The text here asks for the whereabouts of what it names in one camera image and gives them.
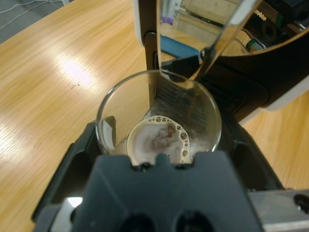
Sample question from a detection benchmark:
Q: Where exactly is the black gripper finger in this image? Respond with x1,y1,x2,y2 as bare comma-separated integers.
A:
31,116,117,222
218,113,284,193

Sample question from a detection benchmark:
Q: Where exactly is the clear drinking glass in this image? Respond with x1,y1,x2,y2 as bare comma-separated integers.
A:
95,70,222,167

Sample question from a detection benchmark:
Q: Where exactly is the white capsule coffee machine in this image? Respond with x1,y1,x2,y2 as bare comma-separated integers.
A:
133,0,309,126

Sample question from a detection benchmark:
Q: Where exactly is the brown foamy coffee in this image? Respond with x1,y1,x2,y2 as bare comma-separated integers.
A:
126,116,193,166

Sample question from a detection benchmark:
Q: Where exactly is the white floor cable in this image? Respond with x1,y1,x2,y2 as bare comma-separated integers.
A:
0,0,63,29

